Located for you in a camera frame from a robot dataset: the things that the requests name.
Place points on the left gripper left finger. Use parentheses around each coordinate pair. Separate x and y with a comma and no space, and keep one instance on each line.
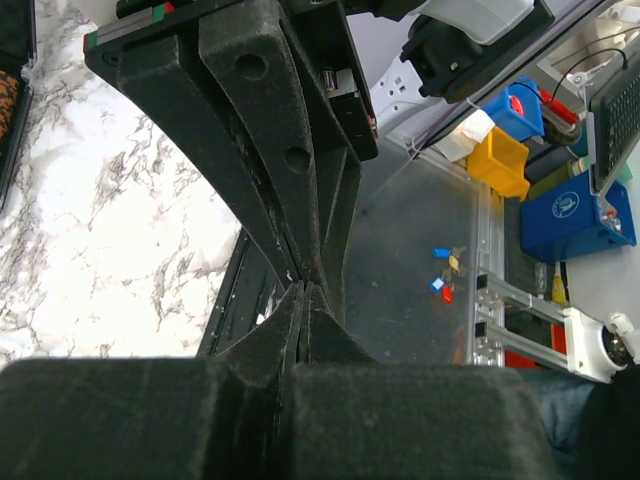
(152,418)

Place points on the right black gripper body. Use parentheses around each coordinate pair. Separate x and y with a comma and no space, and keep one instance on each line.
(317,34)

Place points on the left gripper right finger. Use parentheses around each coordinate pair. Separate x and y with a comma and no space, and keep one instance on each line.
(353,418)

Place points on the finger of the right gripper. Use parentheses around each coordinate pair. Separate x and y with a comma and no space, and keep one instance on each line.
(311,165)
(168,81)

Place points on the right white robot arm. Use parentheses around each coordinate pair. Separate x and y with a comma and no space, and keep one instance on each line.
(454,48)

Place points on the bunch of tagged keys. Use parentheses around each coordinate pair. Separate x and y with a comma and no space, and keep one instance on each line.
(454,267)

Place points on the black poker chip case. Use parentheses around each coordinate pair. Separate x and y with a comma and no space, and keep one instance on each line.
(18,51)

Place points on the small blue bin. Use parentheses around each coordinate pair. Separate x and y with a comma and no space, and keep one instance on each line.
(516,110)

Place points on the yellow storage bin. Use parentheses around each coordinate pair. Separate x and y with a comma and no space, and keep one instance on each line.
(499,161)

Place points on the blue storage bin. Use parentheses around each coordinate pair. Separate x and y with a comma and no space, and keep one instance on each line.
(569,221)

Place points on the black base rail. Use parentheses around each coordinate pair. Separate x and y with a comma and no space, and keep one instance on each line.
(246,292)

